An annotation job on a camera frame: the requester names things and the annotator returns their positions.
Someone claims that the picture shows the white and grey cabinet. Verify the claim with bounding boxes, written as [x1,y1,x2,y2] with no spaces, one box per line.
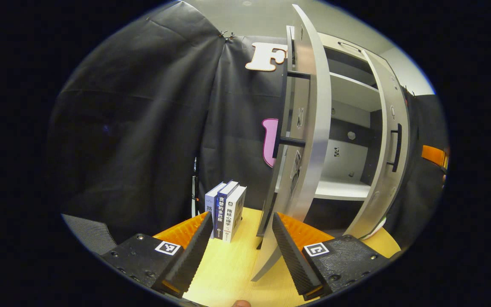
[271,26,399,239]

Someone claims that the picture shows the white cabinet drawer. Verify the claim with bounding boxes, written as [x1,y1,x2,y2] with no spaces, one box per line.
[318,32,384,60]

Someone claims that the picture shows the white and green object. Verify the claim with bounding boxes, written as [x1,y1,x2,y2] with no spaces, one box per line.
[361,217,387,240]

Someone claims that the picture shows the grey mesh chair back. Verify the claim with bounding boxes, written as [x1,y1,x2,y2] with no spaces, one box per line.
[61,213,118,255]

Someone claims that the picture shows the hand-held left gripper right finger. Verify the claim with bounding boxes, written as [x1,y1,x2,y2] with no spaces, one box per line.
[272,212,391,300]

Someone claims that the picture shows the white cabinet door phone sticker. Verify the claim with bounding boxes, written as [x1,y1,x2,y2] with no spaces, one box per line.
[251,3,332,282]

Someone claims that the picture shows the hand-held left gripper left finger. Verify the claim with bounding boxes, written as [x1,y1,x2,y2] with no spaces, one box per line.
[101,212,214,298]

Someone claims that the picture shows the pale blue book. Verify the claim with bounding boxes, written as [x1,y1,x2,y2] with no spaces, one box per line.
[205,182,228,239]

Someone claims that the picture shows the white cabinet door cat sticker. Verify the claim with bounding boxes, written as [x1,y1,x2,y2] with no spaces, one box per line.
[343,49,412,240]

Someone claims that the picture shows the dark blue book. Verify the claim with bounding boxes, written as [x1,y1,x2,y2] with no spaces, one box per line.
[214,180,240,240]

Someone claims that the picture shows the white book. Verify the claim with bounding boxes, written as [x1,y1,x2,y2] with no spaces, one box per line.
[222,185,247,243]

